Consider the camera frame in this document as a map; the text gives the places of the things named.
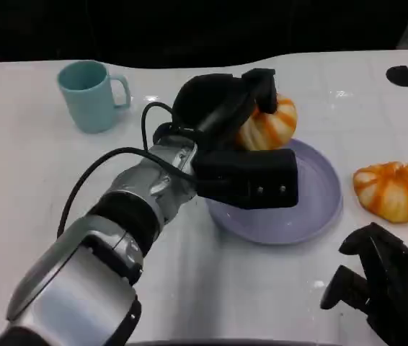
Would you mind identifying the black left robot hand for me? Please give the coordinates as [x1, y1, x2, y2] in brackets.
[171, 67, 279, 152]

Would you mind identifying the pale green mug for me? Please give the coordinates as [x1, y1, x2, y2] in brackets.
[57, 60, 132, 134]

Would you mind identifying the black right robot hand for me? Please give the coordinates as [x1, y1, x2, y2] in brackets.
[319, 222, 408, 346]

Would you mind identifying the orange white toy bread roll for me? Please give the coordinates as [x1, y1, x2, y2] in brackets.
[235, 94, 298, 151]
[352, 161, 408, 223]

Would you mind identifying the lilac plate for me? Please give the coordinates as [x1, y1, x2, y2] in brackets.
[205, 138, 345, 246]

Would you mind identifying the black table grommet hole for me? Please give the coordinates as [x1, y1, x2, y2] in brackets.
[386, 66, 408, 87]

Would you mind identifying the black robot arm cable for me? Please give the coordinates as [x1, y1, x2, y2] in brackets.
[141, 102, 176, 152]
[56, 146, 196, 239]

